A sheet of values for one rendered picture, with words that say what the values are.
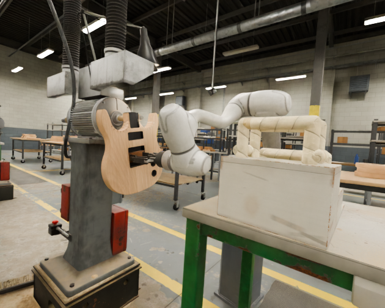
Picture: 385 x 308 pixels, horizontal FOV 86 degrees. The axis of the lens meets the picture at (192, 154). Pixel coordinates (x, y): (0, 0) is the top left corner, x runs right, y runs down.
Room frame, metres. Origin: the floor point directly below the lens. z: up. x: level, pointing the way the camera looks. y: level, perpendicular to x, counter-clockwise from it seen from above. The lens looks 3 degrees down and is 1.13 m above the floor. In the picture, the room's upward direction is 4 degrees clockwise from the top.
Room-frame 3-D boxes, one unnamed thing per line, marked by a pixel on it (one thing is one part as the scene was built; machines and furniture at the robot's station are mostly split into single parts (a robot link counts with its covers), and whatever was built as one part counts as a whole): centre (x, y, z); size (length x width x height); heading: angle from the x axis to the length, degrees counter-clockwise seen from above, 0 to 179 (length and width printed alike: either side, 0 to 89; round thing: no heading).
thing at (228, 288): (1.50, -0.42, 0.35); 0.28 x 0.28 x 0.70; 46
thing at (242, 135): (0.57, -0.14, 1.15); 0.03 x 0.03 x 0.09
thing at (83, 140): (1.37, 0.67, 1.11); 0.36 x 0.24 x 0.04; 53
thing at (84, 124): (1.34, 0.61, 1.25); 0.41 x 0.27 x 0.26; 53
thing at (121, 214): (1.51, 0.57, 0.49); 0.25 x 0.12 x 0.37; 53
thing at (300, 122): (0.52, -0.20, 1.20); 0.20 x 0.03 x 0.03; 50
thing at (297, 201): (0.55, -0.23, 1.02); 0.27 x 0.15 x 0.17; 51
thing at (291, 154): (0.64, -0.30, 1.12); 0.20 x 0.03 x 0.03; 50
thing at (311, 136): (0.46, -0.27, 1.15); 0.03 x 0.03 x 0.09
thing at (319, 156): (0.49, -0.30, 1.12); 0.11 x 0.03 x 0.03; 141
